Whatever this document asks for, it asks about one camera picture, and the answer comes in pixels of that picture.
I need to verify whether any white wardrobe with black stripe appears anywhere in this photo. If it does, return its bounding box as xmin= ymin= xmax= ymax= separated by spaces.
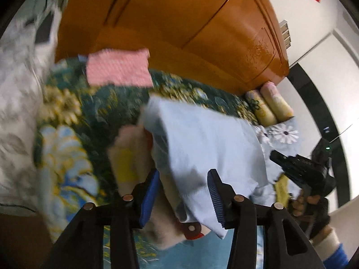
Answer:
xmin=287 ymin=31 xmax=359 ymax=222

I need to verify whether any yellow floral rolled pillow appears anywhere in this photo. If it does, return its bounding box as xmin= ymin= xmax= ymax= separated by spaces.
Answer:
xmin=245 ymin=90 xmax=278 ymax=126

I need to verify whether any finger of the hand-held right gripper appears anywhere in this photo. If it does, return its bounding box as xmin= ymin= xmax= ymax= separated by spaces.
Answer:
xmin=270 ymin=150 xmax=306 ymax=187

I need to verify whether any grey daisy print bedsheet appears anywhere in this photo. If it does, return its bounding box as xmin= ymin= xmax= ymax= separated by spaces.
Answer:
xmin=252 ymin=116 xmax=317 ymax=202

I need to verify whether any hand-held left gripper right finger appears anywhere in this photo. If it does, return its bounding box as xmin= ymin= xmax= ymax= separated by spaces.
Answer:
xmin=207 ymin=169 xmax=323 ymax=269

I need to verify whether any green floral blanket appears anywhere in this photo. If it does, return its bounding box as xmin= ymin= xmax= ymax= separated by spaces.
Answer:
xmin=34 ymin=59 xmax=265 ymax=269

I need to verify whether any white wall socket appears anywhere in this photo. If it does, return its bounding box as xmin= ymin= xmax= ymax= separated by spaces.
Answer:
xmin=279 ymin=20 xmax=293 ymax=50

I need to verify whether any orange wooden headboard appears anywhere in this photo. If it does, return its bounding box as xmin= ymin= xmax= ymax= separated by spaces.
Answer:
xmin=55 ymin=0 xmax=289 ymax=96

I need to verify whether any person's right hand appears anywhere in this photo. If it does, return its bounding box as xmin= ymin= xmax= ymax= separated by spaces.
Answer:
xmin=290 ymin=195 xmax=320 ymax=217

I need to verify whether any light blue shirt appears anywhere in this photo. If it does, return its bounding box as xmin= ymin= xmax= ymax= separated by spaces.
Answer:
xmin=142 ymin=95 xmax=270 ymax=240

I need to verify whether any pink knitted cloth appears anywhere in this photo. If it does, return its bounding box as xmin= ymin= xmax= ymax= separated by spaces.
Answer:
xmin=85 ymin=48 xmax=154 ymax=87

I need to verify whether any grey leaf print quilt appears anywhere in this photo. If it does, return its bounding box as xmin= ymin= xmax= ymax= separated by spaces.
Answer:
xmin=0 ymin=0 xmax=63 ymax=216

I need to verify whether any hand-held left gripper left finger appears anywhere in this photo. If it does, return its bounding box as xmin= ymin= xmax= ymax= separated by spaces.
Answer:
xmin=41 ymin=169 xmax=161 ymax=269

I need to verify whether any pink rolled pillow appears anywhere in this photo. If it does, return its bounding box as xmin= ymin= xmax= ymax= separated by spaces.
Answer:
xmin=261 ymin=81 xmax=294 ymax=122

